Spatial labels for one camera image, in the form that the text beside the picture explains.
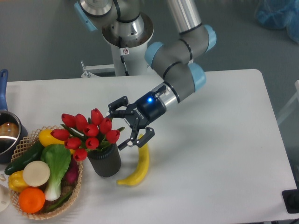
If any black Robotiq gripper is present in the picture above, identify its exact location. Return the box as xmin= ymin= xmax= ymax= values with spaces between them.
xmin=106 ymin=91 xmax=166 ymax=150

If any red tulip bouquet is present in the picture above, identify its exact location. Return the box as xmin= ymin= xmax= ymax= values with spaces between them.
xmin=50 ymin=108 xmax=124 ymax=161

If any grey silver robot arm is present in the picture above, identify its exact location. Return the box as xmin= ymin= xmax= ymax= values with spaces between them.
xmin=74 ymin=0 xmax=217 ymax=149

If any dark grey ribbed vase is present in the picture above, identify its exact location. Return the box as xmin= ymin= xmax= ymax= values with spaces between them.
xmin=88 ymin=144 xmax=121 ymax=177

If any yellow banana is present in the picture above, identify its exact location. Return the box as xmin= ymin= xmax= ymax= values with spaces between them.
xmin=116 ymin=143 xmax=150 ymax=187

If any green bok choy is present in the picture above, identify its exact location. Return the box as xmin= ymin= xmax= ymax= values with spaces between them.
xmin=41 ymin=144 xmax=71 ymax=201

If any purple sweet potato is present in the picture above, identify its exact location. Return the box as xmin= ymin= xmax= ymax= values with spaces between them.
xmin=64 ymin=157 xmax=78 ymax=184

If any yellow squash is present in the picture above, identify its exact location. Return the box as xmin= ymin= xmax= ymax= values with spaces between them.
xmin=38 ymin=129 xmax=75 ymax=155

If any green chili pepper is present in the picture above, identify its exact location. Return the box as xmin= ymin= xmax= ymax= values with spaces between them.
xmin=44 ymin=191 xmax=72 ymax=213

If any green cucumber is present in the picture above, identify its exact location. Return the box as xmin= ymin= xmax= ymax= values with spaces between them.
xmin=4 ymin=140 xmax=44 ymax=175

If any white round radish slice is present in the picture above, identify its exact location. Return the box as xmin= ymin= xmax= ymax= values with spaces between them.
xmin=22 ymin=161 xmax=50 ymax=187

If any woven wicker basket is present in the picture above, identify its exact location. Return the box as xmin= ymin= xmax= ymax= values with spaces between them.
xmin=9 ymin=126 xmax=83 ymax=220

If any orange fruit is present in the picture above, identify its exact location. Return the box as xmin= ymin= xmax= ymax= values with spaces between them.
xmin=18 ymin=188 xmax=45 ymax=213

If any yellow bell pepper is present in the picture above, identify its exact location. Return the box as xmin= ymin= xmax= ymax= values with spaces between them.
xmin=8 ymin=170 xmax=29 ymax=193

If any black device at edge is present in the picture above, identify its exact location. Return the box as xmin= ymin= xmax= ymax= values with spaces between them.
xmin=282 ymin=189 xmax=299 ymax=214

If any blue plastic bag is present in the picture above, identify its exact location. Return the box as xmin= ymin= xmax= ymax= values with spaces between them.
xmin=255 ymin=0 xmax=299 ymax=43

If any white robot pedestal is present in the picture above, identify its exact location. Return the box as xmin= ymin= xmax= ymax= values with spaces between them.
xmin=80 ymin=14 xmax=162 ymax=79

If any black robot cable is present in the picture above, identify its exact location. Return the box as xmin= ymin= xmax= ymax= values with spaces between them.
xmin=118 ymin=36 xmax=130 ymax=77

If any blue handled saucepan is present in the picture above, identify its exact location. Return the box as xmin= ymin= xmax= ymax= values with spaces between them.
xmin=0 ymin=69 xmax=28 ymax=164

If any white frame at right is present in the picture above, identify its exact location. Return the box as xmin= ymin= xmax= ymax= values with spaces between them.
xmin=277 ymin=80 xmax=299 ymax=125

